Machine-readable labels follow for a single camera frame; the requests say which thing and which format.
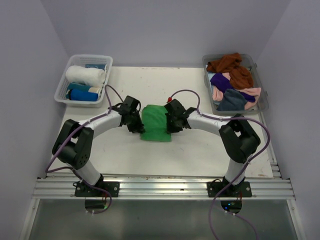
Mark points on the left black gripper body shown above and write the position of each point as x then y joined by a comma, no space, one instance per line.
134,114

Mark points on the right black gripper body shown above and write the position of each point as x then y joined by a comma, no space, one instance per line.
172,118

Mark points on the green towel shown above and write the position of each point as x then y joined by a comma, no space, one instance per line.
154,120

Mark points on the white towel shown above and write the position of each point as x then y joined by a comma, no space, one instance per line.
86,76

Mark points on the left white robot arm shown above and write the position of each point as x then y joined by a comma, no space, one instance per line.
74,142

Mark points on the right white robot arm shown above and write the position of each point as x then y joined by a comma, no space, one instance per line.
238,137

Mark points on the pink towel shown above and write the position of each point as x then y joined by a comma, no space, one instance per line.
256,92

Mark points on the teal rolled towel with swirl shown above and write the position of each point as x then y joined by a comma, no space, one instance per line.
97,66

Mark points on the light blue towel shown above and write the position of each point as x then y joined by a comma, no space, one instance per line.
210,75

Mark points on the purple towel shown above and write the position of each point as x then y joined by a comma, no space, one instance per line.
221,84

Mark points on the blue rolled towel front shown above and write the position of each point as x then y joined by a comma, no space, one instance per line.
79,95

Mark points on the dark grey-blue towel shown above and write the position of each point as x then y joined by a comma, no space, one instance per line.
232,101

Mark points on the teal and cream rolled towel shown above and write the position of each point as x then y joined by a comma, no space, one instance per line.
84,88

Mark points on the white plastic basket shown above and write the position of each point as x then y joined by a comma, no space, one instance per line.
81,60

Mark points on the brown towel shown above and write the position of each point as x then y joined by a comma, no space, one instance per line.
240,77

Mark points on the clear plastic bin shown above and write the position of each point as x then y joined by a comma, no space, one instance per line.
247,62

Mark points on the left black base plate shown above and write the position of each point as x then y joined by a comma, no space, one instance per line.
105,189

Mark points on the aluminium mounting rail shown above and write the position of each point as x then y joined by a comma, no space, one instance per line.
141,187

